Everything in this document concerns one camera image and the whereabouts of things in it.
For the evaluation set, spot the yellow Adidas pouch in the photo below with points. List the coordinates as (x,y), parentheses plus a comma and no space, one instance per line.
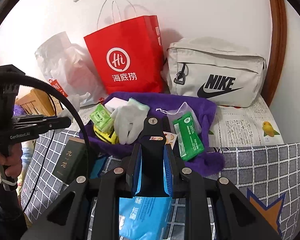
(109,137)

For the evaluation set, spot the white work glove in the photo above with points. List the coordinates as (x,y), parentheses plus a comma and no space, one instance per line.
(128,121)

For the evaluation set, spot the green tissue pack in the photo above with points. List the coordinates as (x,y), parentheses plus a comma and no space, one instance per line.
(189,143)

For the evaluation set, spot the white sponge block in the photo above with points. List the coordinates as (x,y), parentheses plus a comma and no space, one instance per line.
(115,103)

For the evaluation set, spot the grey checked blanket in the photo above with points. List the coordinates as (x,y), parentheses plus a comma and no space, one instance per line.
(269,176)

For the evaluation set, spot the light green cassette toy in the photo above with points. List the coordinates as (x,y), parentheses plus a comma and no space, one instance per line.
(101,119)

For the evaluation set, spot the white printed bed sheet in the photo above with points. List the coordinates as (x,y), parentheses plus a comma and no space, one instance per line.
(222,126)

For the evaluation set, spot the clear mesh drawstring pouch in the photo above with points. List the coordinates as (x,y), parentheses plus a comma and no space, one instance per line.
(178,113)

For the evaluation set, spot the person's left forearm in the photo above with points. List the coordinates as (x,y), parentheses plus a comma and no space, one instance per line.
(12,220)

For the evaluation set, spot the wooden furniture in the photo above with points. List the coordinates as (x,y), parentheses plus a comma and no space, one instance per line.
(38,102)

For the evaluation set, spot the brown wooden bed frame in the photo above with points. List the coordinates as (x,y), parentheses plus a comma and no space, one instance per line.
(277,49)

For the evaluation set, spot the white Miniso plastic bag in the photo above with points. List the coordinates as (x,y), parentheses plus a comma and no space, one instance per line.
(68,68)

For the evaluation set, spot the white fruit print packet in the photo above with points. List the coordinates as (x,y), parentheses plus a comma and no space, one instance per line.
(170,138)

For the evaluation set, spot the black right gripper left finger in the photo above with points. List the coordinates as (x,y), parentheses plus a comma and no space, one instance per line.
(133,169)

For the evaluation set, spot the purple plush toy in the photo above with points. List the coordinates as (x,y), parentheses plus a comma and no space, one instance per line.
(18,111)

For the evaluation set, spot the blue tissue box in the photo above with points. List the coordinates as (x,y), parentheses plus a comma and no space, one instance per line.
(143,217)

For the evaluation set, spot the red paper shopping bag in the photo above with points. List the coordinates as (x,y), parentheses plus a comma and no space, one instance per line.
(128,55)

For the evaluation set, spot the beige Nike waist bag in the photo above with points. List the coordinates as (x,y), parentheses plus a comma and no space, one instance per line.
(214,69)

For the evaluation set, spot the person's left hand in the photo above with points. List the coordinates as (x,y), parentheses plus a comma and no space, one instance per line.
(13,161)

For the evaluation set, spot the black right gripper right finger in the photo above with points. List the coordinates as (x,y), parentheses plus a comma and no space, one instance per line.
(174,185)

